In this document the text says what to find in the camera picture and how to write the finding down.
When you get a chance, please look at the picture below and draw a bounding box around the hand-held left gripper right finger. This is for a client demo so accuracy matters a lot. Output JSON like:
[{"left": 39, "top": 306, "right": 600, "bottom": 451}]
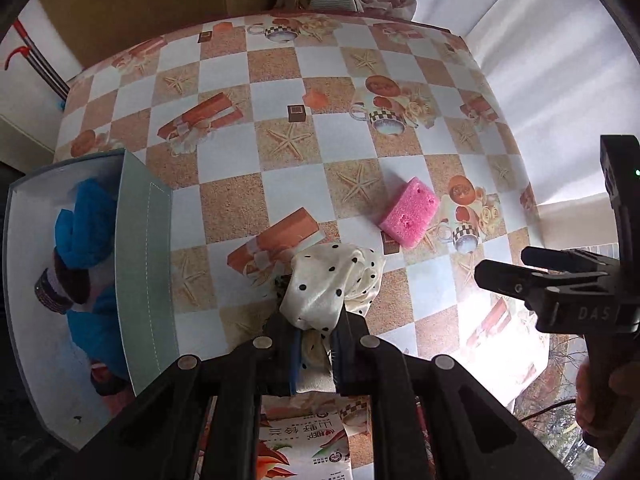
[{"left": 331, "top": 310, "right": 571, "bottom": 480}]

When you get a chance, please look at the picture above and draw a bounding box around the person's right hand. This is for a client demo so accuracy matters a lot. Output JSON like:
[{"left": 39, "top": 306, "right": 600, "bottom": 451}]
[{"left": 574, "top": 359, "right": 598, "bottom": 432}]

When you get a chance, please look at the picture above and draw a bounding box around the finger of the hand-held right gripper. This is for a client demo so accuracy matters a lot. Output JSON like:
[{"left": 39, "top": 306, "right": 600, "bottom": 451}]
[
  {"left": 474, "top": 259, "right": 552, "bottom": 307},
  {"left": 521, "top": 246, "right": 621, "bottom": 275}
]

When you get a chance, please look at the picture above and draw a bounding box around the white storage box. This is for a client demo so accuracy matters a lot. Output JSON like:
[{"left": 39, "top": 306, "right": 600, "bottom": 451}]
[{"left": 2, "top": 149, "right": 174, "bottom": 453}]

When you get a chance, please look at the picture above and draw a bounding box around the pink sponge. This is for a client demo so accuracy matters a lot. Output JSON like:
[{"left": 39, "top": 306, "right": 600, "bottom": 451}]
[{"left": 377, "top": 176, "right": 441, "bottom": 250}]

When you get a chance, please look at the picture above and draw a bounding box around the floral tissue pack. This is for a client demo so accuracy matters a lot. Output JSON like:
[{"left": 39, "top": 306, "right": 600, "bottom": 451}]
[{"left": 256, "top": 394, "right": 374, "bottom": 480}]

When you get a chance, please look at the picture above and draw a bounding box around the brown cardboard sheet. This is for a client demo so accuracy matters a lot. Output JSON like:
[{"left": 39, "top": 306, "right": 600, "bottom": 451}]
[{"left": 37, "top": 0, "right": 283, "bottom": 73}]

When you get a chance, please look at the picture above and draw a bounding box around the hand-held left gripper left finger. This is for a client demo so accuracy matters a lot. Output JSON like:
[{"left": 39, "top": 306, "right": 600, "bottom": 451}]
[{"left": 55, "top": 314, "right": 302, "bottom": 480}]

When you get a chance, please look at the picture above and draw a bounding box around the brown striped scrunchie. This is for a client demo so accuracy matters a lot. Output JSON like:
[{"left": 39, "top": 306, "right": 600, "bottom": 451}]
[{"left": 34, "top": 251, "right": 92, "bottom": 317}]

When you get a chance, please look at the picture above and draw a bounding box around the checkered printed tablecloth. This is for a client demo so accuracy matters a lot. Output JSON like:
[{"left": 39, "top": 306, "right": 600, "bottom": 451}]
[{"left": 52, "top": 7, "right": 551, "bottom": 480}]

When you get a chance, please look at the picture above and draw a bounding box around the red mop handle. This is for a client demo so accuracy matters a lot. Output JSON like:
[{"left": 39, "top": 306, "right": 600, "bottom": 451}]
[{"left": 4, "top": 19, "right": 72, "bottom": 102}]

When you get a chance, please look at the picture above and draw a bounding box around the white polka dot scrunchie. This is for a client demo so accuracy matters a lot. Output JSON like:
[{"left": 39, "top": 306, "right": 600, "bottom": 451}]
[{"left": 278, "top": 242, "right": 385, "bottom": 395}]

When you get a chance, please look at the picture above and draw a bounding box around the black cable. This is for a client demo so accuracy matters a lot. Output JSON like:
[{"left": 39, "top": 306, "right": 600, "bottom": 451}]
[{"left": 519, "top": 396, "right": 577, "bottom": 422}]

